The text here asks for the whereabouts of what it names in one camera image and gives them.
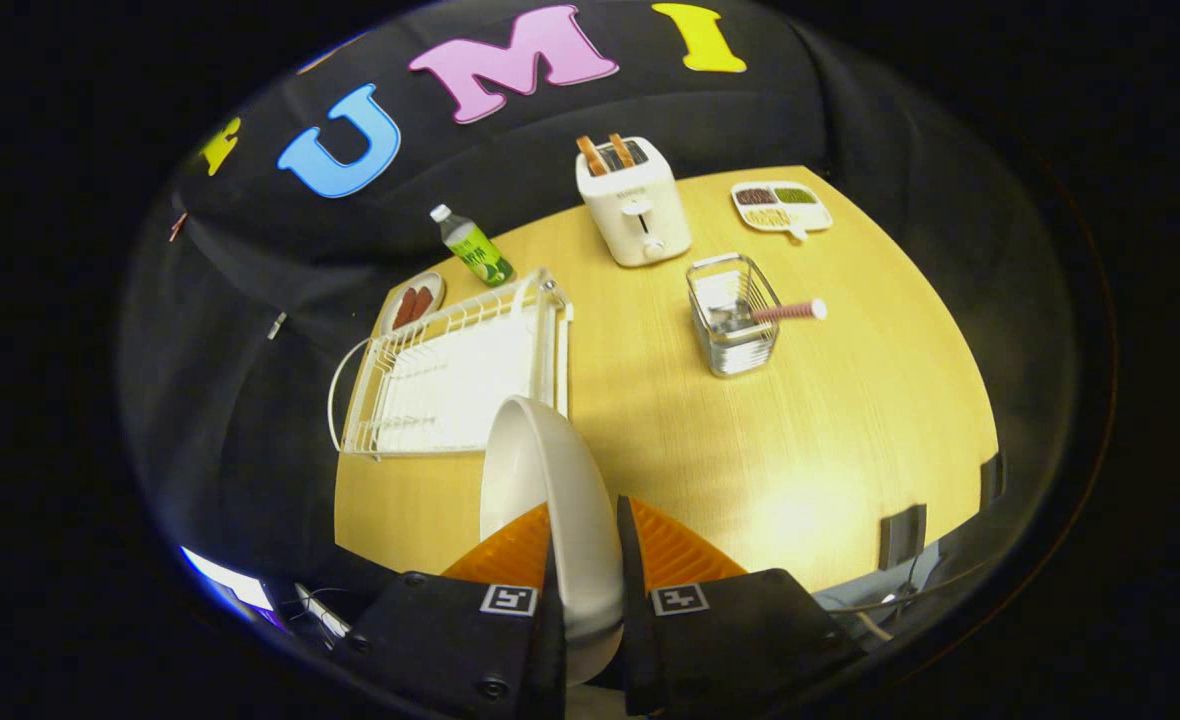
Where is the metal wire basket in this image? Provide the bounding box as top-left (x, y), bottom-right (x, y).
top-left (687, 253), bottom-right (783, 378)

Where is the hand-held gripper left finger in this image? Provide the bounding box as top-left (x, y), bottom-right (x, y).
top-left (335, 500), bottom-right (569, 720)

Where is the white round plate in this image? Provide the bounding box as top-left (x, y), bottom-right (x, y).
top-left (480, 395), bottom-right (626, 689)

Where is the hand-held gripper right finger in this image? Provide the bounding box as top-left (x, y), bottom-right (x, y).
top-left (615, 494), bottom-right (867, 719)

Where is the white toaster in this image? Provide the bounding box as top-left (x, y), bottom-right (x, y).
top-left (575, 137), bottom-right (693, 268)

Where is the green label drink bottle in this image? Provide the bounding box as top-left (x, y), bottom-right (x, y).
top-left (430, 204), bottom-right (516, 289)

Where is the divided white snack dish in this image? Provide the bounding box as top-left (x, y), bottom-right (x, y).
top-left (730, 181), bottom-right (834, 242)

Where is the small grey plate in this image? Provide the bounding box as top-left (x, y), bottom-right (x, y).
top-left (380, 270), bottom-right (447, 336)

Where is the pink-handled metal spoon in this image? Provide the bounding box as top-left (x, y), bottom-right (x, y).
top-left (720, 298), bottom-right (829, 331)

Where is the white wire dish rack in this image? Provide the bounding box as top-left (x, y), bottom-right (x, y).
top-left (327, 267), bottom-right (574, 461)

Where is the black backdrop cloth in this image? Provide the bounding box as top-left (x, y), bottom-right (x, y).
top-left (115, 0), bottom-right (1081, 601)

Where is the lit monitor screen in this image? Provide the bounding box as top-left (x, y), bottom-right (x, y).
top-left (180, 545), bottom-right (276, 613)

